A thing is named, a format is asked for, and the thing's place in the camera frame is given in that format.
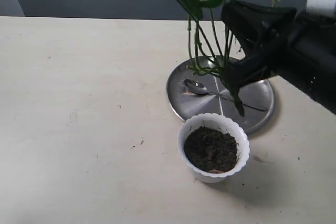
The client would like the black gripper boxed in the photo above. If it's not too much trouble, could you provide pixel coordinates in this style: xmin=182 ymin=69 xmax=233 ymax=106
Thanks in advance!
xmin=221 ymin=1 xmax=335 ymax=113

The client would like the stainless steel spork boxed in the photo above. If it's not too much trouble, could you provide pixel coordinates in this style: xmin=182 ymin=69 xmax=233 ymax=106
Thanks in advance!
xmin=182 ymin=78 xmax=269 ymax=112

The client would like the white scalloped plastic pot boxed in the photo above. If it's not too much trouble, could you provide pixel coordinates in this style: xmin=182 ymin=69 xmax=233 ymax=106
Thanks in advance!
xmin=177 ymin=113 xmax=250 ymax=184

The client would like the round stainless steel plate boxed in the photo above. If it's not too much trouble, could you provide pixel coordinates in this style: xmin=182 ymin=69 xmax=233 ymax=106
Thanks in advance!
xmin=166 ymin=60 xmax=275 ymax=134

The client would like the dark potting soil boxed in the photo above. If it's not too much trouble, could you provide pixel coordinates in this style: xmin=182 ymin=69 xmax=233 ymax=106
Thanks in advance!
xmin=183 ymin=126 xmax=238 ymax=173

